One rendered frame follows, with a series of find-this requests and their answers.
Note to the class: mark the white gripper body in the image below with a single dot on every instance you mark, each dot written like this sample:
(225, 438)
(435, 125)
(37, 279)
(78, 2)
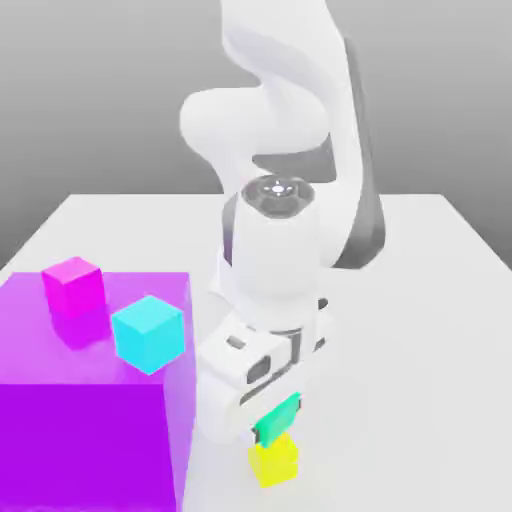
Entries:
(224, 416)

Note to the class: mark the small green cube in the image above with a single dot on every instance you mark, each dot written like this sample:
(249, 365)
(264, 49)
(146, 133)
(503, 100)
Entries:
(276, 422)

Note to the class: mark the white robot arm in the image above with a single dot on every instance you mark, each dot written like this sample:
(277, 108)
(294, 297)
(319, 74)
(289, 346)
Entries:
(280, 248)

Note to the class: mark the small yellow cube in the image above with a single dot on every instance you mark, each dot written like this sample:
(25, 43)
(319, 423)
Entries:
(274, 464)

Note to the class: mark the small cyan cube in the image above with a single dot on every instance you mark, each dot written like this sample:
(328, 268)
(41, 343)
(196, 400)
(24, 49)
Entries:
(148, 334)

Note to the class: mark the small magenta cube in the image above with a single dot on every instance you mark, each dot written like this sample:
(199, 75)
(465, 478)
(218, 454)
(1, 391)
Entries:
(74, 286)

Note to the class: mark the large purple box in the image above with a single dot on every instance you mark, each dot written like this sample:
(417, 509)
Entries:
(84, 420)

